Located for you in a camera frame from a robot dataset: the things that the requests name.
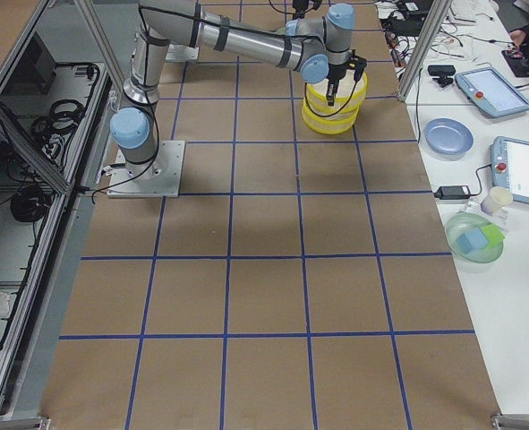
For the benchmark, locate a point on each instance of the black power adapter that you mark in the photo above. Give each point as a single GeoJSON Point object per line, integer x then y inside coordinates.
{"type": "Point", "coordinates": [453, 192]}

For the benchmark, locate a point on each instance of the green translucent bowl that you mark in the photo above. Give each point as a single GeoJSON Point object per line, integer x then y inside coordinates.
{"type": "Point", "coordinates": [463, 221]}

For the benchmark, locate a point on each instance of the blue plate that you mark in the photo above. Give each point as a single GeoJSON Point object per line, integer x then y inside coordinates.
{"type": "Point", "coordinates": [447, 139]}

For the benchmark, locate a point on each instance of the teach pendant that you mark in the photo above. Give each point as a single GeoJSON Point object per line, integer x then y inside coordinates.
{"type": "Point", "coordinates": [510, 166]}
{"type": "Point", "coordinates": [491, 92]}

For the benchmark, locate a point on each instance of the aluminium frame post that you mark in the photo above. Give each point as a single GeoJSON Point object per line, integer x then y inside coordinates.
{"type": "Point", "coordinates": [430, 28]}

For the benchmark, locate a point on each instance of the far teach pendant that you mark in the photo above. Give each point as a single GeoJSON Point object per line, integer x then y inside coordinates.
{"type": "Point", "coordinates": [491, 92]}

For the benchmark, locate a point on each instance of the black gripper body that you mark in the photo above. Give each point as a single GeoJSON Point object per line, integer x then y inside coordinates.
{"type": "Point", "coordinates": [335, 73]}

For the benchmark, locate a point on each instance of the yellow bamboo steamer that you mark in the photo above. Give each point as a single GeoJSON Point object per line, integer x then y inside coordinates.
{"type": "Point", "coordinates": [350, 95]}
{"type": "Point", "coordinates": [337, 124]}

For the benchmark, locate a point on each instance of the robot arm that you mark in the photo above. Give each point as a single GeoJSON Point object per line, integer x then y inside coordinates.
{"type": "Point", "coordinates": [319, 49]}

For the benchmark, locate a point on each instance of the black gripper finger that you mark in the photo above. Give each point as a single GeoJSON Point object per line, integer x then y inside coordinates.
{"type": "Point", "coordinates": [359, 68]}
{"type": "Point", "coordinates": [331, 91]}

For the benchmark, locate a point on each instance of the black webcam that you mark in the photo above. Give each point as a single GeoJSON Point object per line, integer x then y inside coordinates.
{"type": "Point", "coordinates": [442, 74]}

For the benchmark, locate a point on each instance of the near teach pendant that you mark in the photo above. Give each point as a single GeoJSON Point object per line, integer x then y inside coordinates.
{"type": "Point", "coordinates": [510, 166]}

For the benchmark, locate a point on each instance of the blue sponge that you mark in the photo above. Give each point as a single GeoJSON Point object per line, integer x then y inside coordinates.
{"type": "Point", "coordinates": [469, 241]}

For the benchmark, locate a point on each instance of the paper cup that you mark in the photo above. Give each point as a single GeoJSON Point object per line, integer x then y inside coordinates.
{"type": "Point", "coordinates": [497, 198]}

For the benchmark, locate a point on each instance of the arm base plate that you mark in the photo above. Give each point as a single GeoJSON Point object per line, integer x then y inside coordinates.
{"type": "Point", "coordinates": [162, 178]}
{"type": "Point", "coordinates": [181, 54]}

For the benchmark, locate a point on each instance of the pale green plate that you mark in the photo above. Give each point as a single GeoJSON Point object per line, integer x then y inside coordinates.
{"type": "Point", "coordinates": [281, 31]}

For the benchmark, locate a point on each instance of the green sponge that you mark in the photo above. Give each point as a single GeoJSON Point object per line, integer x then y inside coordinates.
{"type": "Point", "coordinates": [492, 234]}

